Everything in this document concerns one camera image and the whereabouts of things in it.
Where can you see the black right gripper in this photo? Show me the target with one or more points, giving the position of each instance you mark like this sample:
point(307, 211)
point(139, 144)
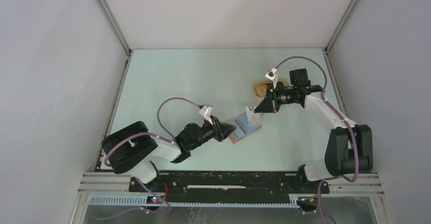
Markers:
point(269, 105)

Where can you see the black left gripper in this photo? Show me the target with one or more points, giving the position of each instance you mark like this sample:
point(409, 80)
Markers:
point(221, 130)

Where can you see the orange leather card holder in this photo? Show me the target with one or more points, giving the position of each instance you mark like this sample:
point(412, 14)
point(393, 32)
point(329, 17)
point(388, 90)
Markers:
point(243, 128)

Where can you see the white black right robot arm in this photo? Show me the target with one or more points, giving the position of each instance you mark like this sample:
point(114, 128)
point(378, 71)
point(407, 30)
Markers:
point(349, 147)

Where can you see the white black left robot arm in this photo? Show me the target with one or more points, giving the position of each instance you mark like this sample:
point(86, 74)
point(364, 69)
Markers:
point(130, 149)

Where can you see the beige oval tray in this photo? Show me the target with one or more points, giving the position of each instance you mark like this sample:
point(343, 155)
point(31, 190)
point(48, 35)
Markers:
point(259, 89)

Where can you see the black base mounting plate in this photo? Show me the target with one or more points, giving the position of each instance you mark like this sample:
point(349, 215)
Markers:
point(229, 186)

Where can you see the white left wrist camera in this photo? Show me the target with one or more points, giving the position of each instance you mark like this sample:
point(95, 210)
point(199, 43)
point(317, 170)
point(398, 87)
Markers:
point(205, 111)

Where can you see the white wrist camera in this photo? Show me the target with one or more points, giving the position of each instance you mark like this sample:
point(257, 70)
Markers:
point(272, 76)
point(205, 111)

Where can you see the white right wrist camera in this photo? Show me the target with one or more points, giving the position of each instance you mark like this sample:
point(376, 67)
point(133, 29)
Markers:
point(272, 76)

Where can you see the white cable duct strip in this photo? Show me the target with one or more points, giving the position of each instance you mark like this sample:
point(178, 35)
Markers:
point(131, 200)

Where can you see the aluminium frame rail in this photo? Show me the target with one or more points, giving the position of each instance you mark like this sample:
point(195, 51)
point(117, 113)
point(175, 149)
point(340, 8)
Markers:
point(104, 6)

